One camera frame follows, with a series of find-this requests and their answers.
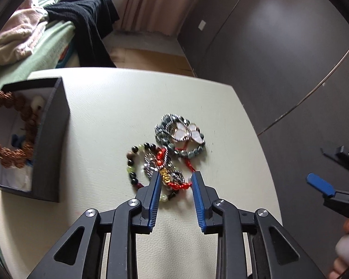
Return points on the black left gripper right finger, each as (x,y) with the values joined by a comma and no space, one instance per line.
(250,244)

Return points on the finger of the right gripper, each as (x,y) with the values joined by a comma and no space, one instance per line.
(319,184)

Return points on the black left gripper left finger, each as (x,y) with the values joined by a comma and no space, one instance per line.
(79,252)

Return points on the black jewelry box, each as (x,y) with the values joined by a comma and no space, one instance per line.
(41,179)

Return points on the person's right hand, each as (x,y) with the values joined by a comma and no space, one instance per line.
(341,263)

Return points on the white butterfly pendant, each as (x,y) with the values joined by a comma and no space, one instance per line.
(185,132)

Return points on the cardboard sheet on floor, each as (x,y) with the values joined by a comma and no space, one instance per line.
(150,61)

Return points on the pink fleece blanket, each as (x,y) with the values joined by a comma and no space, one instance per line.
(22,32)

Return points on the green bed cover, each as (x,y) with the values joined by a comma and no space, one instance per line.
(57,36)

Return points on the black knitted blanket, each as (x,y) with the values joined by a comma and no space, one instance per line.
(93,21)

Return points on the pink curtain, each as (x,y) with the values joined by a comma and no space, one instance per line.
(158,16)

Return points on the white wall socket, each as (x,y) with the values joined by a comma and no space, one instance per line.
(201,25)

